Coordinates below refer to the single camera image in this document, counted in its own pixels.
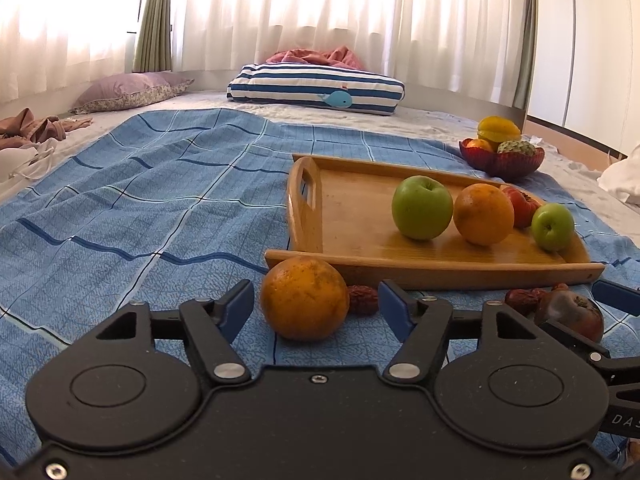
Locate wooden bed rail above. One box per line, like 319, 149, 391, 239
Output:
525, 115, 632, 171

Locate blue white striped pillow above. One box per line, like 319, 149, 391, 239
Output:
226, 63, 405, 116

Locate red ribbed tomato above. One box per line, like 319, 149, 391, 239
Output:
501, 186, 543, 229

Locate large green apple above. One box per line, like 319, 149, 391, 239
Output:
530, 203, 576, 253

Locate wooden tray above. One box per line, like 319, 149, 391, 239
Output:
264, 153, 606, 292

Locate yellow starfruit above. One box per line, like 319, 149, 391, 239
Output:
476, 115, 522, 143

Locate pink blanket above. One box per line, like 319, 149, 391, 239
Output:
265, 46, 366, 70

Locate blue checked blanket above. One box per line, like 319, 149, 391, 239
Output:
0, 108, 640, 466

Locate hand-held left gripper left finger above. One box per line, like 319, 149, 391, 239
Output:
65, 279, 256, 389

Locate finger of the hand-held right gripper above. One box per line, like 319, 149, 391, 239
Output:
592, 280, 640, 317
537, 321, 640, 386

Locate brown clothes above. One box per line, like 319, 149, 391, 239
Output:
0, 108, 94, 150

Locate purple pillow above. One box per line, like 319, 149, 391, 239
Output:
70, 71, 195, 115

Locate white wardrobe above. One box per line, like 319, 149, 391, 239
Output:
527, 0, 640, 156

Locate white sheer curtain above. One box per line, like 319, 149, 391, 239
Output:
170, 0, 526, 106
0, 0, 146, 106

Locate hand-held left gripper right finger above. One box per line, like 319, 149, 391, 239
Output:
378, 280, 568, 387

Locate white cloth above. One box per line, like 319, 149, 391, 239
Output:
596, 142, 640, 206

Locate white garment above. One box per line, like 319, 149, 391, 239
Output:
0, 137, 60, 183

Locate red glass bowl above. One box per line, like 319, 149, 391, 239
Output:
459, 137, 546, 179

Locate small green apple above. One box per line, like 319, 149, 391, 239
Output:
391, 175, 455, 241

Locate olive green curtain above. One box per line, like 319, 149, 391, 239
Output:
132, 0, 175, 73
512, 0, 540, 111

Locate large orange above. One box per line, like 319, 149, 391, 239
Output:
453, 183, 516, 246

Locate dark purple tomato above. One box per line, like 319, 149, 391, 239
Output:
534, 290, 606, 343

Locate small orange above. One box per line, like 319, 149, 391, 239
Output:
259, 255, 350, 342

